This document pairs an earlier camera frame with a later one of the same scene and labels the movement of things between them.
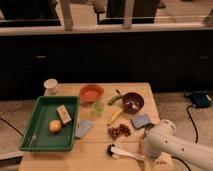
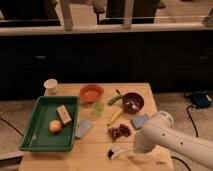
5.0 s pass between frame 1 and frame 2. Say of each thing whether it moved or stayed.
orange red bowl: stayed
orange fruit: stayed
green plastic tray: stayed
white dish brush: moved
